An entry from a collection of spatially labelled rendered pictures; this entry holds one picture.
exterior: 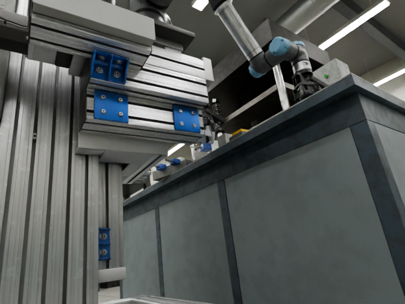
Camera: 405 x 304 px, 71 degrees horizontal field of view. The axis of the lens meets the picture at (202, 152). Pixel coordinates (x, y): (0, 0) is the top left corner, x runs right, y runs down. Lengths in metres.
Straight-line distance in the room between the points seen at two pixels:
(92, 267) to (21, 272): 0.16
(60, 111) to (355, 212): 0.90
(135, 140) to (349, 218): 0.67
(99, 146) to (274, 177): 0.62
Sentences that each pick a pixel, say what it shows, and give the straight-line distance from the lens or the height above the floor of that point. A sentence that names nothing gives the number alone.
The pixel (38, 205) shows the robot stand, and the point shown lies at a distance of 0.84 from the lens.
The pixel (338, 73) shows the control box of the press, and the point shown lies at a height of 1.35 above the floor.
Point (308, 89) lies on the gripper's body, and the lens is 1.26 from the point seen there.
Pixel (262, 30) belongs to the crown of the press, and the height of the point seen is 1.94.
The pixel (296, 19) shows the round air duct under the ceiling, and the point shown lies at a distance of 5.14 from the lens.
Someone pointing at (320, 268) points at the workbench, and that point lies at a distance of 1.00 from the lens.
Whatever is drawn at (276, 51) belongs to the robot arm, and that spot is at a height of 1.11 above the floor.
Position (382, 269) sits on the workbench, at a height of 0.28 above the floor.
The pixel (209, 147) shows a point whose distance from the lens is 1.29.
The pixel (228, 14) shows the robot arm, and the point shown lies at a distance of 1.38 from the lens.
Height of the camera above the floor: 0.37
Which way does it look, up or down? 20 degrees up
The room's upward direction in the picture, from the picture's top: 7 degrees counter-clockwise
